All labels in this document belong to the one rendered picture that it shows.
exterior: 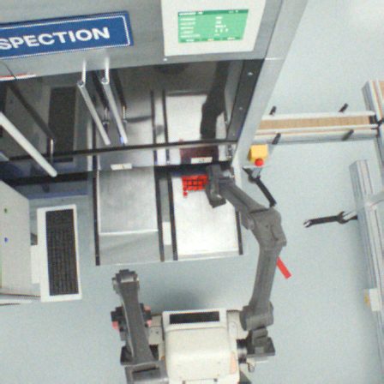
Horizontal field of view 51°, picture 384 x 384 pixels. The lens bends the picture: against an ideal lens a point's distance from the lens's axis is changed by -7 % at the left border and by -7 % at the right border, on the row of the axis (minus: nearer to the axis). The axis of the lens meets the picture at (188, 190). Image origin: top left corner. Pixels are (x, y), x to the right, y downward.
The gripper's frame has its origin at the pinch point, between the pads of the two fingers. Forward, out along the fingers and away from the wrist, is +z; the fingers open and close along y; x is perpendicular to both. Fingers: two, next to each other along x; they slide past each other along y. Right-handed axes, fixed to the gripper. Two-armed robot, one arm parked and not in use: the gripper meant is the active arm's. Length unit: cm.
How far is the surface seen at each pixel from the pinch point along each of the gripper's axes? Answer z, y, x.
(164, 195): 4.5, 9.7, 19.7
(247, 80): -76, 15, -9
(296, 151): 92, 31, -81
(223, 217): 3.9, -8.2, -1.8
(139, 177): 4.6, 21.6, 27.6
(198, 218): 4.0, -4.9, 8.7
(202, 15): -108, 17, 5
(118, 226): 4.4, 2.8, 43.2
